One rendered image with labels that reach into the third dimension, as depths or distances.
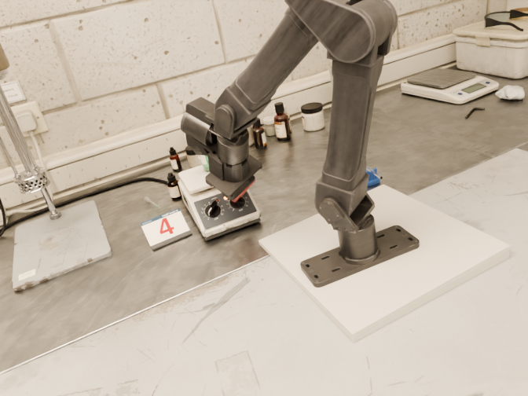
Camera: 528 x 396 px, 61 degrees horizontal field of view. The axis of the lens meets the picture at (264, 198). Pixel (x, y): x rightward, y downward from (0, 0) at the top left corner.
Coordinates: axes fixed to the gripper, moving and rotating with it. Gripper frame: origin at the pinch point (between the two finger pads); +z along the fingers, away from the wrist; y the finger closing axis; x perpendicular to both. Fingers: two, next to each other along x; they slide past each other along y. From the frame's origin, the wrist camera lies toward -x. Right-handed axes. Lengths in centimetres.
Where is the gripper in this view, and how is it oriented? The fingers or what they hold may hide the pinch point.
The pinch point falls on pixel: (234, 196)
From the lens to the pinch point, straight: 94.4
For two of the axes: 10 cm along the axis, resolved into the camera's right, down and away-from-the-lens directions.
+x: 7.7, 5.4, -3.3
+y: -6.3, 6.3, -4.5
